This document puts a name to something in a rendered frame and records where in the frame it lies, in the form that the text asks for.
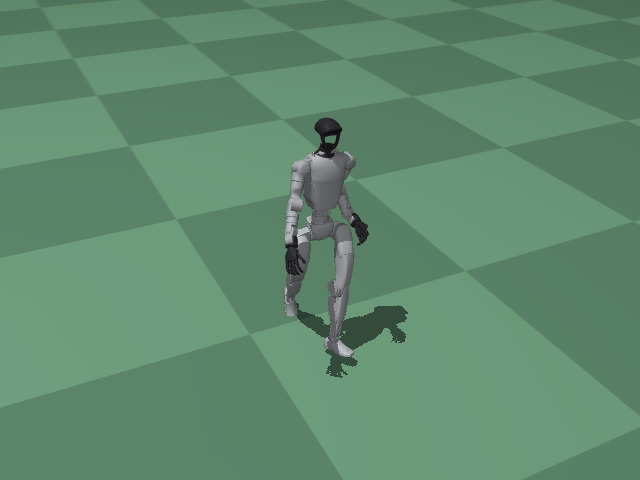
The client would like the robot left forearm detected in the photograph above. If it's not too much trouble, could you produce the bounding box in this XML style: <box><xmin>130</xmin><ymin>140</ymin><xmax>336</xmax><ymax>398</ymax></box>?
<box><xmin>338</xmin><ymin>191</ymin><xmax>355</xmax><ymax>224</ymax></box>

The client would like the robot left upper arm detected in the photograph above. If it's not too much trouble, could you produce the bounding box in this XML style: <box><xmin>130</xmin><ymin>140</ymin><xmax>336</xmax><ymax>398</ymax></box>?
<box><xmin>341</xmin><ymin>151</ymin><xmax>356</xmax><ymax>194</ymax></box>

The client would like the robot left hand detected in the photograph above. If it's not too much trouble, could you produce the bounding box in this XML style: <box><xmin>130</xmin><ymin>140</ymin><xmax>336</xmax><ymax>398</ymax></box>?
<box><xmin>350</xmin><ymin>213</ymin><xmax>369</xmax><ymax>245</ymax></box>

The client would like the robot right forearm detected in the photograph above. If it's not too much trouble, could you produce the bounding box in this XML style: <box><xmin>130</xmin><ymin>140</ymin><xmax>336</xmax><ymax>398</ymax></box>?
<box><xmin>284</xmin><ymin>198</ymin><xmax>299</xmax><ymax>245</ymax></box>

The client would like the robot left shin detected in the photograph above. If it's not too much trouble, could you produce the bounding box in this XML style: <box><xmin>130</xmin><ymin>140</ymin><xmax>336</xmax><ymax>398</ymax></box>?
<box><xmin>328</xmin><ymin>287</ymin><xmax>349</xmax><ymax>343</ymax></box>

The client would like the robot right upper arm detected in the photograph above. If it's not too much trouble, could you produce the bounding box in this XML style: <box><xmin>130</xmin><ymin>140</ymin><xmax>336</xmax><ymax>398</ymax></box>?
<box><xmin>290</xmin><ymin>158</ymin><xmax>311</xmax><ymax>212</ymax></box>

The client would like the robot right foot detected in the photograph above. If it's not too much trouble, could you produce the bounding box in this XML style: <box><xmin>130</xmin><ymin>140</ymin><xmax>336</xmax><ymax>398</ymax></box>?
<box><xmin>283</xmin><ymin>287</ymin><xmax>298</xmax><ymax>316</ymax></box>

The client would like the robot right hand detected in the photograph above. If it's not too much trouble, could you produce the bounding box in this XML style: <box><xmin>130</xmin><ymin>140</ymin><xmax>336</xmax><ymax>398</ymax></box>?
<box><xmin>285</xmin><ymin>235</ymin><xmax>306</xmax><ymax>275</ymax></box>

